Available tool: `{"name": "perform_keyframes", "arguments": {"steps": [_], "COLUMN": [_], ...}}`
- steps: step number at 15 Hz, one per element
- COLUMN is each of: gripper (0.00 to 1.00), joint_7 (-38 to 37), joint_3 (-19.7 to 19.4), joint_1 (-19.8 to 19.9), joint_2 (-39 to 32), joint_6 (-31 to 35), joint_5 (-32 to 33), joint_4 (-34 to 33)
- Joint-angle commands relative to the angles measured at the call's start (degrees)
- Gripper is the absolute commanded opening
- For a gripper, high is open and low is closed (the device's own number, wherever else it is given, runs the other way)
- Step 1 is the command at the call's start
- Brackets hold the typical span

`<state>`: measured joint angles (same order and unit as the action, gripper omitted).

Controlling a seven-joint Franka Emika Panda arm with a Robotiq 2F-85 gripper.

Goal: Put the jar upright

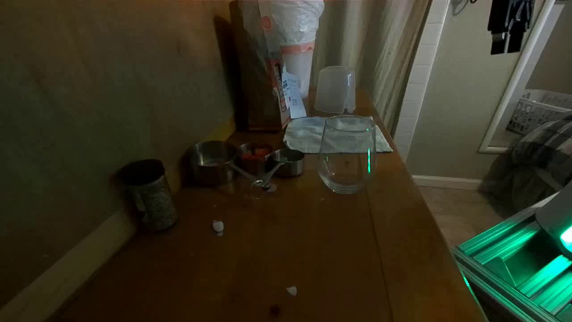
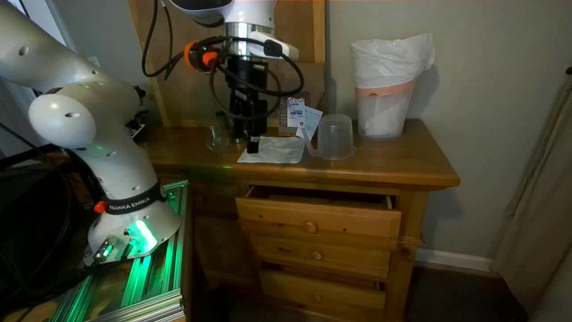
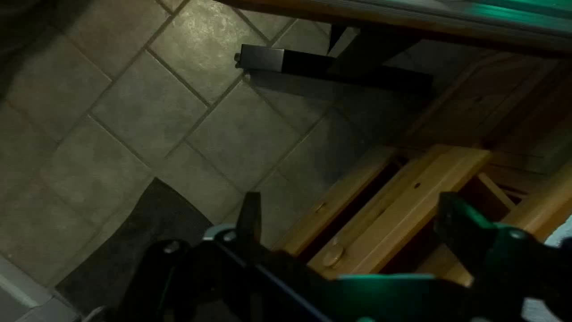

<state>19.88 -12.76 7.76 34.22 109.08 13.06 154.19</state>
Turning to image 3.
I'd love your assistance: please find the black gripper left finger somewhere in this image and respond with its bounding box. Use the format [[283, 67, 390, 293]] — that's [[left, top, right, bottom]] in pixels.
[[237, 191, 278, 253]]

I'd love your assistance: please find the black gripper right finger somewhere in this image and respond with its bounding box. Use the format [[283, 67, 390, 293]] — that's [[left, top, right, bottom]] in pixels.
[[435, 191, 526, 280]]

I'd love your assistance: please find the wooden dresser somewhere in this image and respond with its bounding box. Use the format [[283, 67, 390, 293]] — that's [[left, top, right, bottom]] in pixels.
[[222, 0, 572, 282]]

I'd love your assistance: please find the dark floor mat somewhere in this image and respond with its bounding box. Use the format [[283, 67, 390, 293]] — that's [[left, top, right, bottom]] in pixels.
[[56, 178, 212, 312]]

